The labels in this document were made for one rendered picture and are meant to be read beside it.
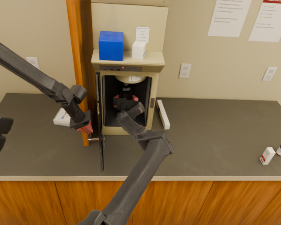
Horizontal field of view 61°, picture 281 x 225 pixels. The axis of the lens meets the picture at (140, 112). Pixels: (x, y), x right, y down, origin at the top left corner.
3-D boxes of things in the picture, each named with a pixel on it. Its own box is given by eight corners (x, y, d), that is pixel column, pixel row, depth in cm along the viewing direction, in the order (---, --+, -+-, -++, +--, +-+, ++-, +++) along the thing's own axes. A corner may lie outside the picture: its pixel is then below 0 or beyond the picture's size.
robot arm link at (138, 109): (115, 116, 118) (125, 130, 120) (135, 105, 115) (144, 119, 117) (119, 106, 129) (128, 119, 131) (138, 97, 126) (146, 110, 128)
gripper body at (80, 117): (72, 120, 112) (63, 109, 107) (92, 112, 111) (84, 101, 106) (71, 130, 107) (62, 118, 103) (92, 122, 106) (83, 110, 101)
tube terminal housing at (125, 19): (101, 108, 167) (96, -14, 117) (147, 109, 169) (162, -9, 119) (98, 134, 148) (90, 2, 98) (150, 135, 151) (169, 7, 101)
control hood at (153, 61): (94, 67, 117) (93, 48, 111) (159, 70, 120) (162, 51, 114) (92, 80, 109) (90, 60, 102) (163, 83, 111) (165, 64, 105)
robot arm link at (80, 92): (47, 93, 99) (60, 93, 94) (63, 75, 105) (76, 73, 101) (64, 113, 106) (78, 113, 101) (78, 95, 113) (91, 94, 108)
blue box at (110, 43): (101, 49, 111) (100, 30, 105) (122, 50, 111) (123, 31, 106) (99, 60, 103) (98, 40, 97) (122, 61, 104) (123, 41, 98)
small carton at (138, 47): (134, 52, 110) (134, 40, 106) (145, 55, 110) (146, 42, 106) (131, 58, 107) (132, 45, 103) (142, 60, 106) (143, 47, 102)
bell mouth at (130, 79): (114, 65, 138) (114, 57, 135) (145, 67, 140) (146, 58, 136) (113, 83, 125) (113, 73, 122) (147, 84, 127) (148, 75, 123)
